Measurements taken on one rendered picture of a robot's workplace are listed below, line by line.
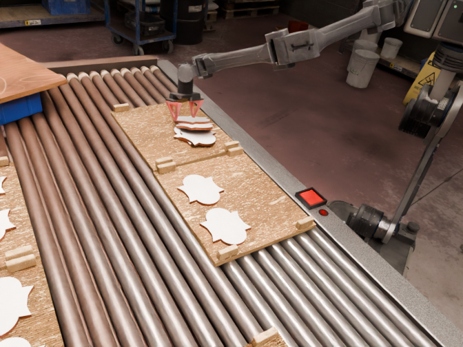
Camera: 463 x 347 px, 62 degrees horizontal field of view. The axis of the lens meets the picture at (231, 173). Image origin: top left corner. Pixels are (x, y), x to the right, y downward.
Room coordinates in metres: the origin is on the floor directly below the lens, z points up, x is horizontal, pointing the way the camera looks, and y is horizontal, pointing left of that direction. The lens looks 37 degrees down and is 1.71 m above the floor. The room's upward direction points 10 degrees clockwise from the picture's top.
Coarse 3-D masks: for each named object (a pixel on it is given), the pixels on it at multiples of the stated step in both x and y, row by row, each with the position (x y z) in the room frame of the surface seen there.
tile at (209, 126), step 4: (180, 124) 1.22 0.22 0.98; (184, 124) 1.23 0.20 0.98; (188, 124) 1.23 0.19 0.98; (196, 124) 1.24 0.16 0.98; (200, 124) 1.24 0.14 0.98; (204, 124) 1.25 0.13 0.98; (208, 124) 1.25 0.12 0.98; (212, 124) 1.27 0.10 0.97; (184, 128) 1.20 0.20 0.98; (188, 128) 1.19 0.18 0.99; (192, 128) 1.18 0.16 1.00; (196, 128) 1.19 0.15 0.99; (200, 128) 1.19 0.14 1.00; (204, 128) 1.19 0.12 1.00; (208, 128) 1.20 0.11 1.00; (212, 128) 1.22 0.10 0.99
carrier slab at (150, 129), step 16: (112, 112) 1.29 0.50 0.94; (128, 112) 1.31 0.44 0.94; (144, 112) 1.33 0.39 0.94; (160, 112) 1.36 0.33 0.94; (128, 128) 1.20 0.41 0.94; (144, 128) 1.22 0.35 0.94; (160, 128) 1.24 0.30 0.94; (144, 144) 1.11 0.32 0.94; (160, 144) 1.13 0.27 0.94; (176, 144) 1.15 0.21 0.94; (144, 160) 1.04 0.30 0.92; (176, 160) 1.05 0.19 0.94; (192, 160) 1.07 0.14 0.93
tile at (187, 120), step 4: (180, 116) 1.32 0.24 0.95; (184, 116) 1.33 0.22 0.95; (188, 116) 1.33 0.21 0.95; (180, 120) 1.25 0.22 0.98; (184, 120) 1.24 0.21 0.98; (188, 120) 1.25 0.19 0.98; (192, 120) 1.25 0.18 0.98; (196, 120) 1.25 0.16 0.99; (200, 120) 1.26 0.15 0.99; (204, 120) 1.26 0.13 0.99; (208, 120) 1.27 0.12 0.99; (192, 124) 1.22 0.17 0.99
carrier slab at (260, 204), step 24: (192, 168) 1.02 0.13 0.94; (216, 168) 1.05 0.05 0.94; (240, 168) 1.07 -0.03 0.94; (168, 192) 0.88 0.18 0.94; (240, 192) 0.94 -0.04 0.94; (264, 192) 0.96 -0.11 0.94; (192, 216) 0.80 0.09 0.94; (240, 216) 0.83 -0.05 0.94; (264, 216) 0.85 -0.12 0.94; (288, 216) 0.87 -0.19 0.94; (264, 240) 0.75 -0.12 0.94; (216, 264) 0.64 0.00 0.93
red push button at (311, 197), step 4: (304, 192) 1.01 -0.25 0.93; (308, 192) 1.01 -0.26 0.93; (312, 192) 1.01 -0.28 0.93; (304, 196) 0.98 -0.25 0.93; (308, 196) 0.99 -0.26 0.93; (312, 196) 0.99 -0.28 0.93; (316, 196) 1.00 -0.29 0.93; (308, 200) 0.97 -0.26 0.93; (312, 200) 0.97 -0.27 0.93; (316, 200) 0.97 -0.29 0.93; (320, 200) 0.98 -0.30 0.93
